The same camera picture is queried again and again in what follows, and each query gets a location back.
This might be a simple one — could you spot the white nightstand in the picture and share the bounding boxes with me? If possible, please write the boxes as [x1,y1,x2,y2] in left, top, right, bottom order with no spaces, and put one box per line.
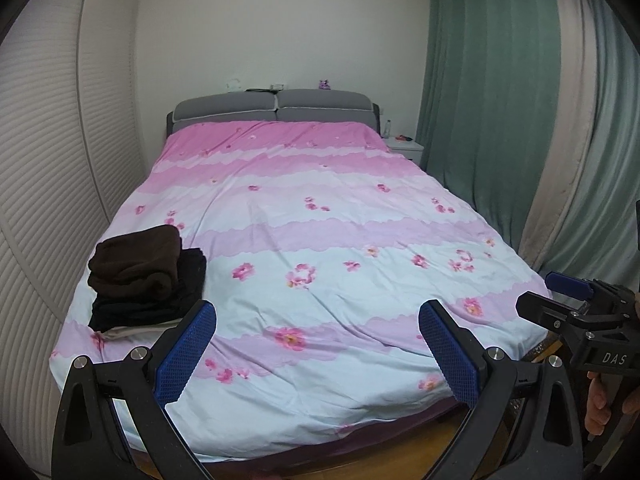
[384,136,424,166]

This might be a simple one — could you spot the grey padded headboard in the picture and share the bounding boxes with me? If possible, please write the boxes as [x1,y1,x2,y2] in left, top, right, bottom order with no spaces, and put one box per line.
[165,89,381,138]

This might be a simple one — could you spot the folded beige garment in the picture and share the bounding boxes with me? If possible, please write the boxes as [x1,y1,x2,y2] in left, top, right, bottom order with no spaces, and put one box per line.
[98,318,181,340]

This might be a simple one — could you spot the dark brown corduroy pants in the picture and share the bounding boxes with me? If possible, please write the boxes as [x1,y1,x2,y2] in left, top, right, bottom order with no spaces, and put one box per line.
[88,224,182,297]

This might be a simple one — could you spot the person's right hand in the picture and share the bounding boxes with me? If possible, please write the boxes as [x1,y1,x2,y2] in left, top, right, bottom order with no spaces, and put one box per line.
[585,372,640,437]

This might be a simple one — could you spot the folded black garment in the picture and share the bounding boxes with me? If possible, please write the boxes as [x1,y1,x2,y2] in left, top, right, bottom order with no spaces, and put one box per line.
[89,248,206,334]

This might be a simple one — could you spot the pink floral bed cover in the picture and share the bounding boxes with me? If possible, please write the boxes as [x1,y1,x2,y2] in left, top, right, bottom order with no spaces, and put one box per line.
[49,119,554,463]

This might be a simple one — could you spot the green curtain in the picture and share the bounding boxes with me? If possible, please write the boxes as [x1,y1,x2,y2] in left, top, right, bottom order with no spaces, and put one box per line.
[418,0,639,285]

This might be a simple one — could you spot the beige curtain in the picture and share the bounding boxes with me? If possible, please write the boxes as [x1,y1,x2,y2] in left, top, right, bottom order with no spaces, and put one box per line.
[518,0,598,271]

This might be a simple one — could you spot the white louvered wardrobe door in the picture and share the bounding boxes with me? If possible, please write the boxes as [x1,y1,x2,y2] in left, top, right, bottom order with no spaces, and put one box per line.
[1,0,144,474]

